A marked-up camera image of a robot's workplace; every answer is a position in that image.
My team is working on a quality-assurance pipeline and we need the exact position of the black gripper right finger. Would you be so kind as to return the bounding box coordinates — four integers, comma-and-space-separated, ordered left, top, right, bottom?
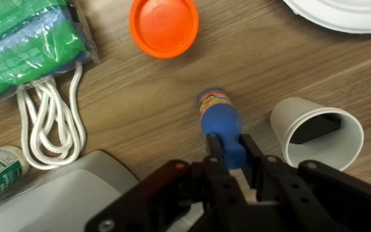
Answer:
239, 134, 262, 171

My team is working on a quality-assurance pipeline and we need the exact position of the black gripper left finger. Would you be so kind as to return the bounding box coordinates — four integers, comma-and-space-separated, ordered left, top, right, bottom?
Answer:
204, 134, 228, 172

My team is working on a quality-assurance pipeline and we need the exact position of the blue cap figure bottle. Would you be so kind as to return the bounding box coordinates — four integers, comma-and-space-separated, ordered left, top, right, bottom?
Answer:
197, 88, 246, 168

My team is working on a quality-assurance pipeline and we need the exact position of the orange lid play-doh tub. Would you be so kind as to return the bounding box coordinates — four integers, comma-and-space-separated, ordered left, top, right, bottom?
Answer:
128, 0, 199, 59

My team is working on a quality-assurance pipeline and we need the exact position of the white round plate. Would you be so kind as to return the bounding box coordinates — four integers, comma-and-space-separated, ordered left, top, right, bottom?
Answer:
282, 0, 371, 34

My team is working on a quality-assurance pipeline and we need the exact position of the white paper cup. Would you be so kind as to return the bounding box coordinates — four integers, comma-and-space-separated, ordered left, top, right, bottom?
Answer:
270, 96, 364, 170

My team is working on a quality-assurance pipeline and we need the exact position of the white appliance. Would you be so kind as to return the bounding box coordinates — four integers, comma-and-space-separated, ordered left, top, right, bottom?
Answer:
0, 150, 137, 232

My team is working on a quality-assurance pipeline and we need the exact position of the green snack bag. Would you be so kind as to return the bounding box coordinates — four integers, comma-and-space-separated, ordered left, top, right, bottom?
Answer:
0, 0, 96, 97

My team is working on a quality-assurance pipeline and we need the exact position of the white rope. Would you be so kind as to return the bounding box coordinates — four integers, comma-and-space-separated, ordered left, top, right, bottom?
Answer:
15, 60, 87, 171

